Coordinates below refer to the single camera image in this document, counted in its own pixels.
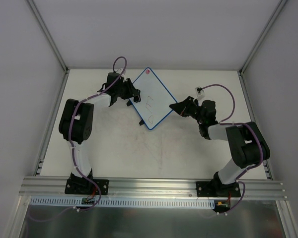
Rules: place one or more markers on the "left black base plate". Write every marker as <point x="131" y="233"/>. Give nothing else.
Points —
<point x="99" y="186"/>

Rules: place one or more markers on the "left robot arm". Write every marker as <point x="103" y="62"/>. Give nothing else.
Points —
<point x="76" y="126"/>

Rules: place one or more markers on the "right aluminium frame post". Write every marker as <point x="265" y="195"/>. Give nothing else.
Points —
<point x="267" y="27"/>

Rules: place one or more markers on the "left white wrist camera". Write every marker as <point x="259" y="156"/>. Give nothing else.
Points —
<point x="121" y="71"/>

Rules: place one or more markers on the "left aluminium frame post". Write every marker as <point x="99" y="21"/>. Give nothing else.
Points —
<point x="41" y="22"/>

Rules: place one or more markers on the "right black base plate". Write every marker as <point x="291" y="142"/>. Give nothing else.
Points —
<point x="213" y="189"/>

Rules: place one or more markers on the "aluminium frame post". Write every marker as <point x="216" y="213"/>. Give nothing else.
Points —
<point x="267" y="27"/>
<point x="41" y="22"/>

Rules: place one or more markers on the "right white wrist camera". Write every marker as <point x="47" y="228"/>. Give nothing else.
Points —
<point x="200" y="94"/>

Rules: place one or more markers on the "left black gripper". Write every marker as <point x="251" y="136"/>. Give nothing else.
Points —
<point x="129" y="89"/>

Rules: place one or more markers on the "blue framed whiteboard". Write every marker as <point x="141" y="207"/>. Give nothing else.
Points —
<point x="155" y="99"/>

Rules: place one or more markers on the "aluminium mounting rail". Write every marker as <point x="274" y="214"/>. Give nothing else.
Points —
<point x="152" y="188"/>

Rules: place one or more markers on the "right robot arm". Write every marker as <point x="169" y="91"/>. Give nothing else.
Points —
<point x="247" y="146"/>

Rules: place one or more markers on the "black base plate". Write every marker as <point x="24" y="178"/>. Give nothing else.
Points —
<point x="99" y="186"/>
<point x="213" y="189"/>

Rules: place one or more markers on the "white slotted cable duct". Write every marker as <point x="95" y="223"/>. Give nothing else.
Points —
<point x="123" y="202"/>

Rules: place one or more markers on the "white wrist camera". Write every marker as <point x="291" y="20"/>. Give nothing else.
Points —
<point x="200" y="94"/>
<point x="121" y="71"/>

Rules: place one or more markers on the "black whiteboard eraser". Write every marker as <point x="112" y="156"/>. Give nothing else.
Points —
<point x="137" y="99"/>

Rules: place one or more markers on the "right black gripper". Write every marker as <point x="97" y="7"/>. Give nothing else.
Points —
<point x="190" y="108"/>

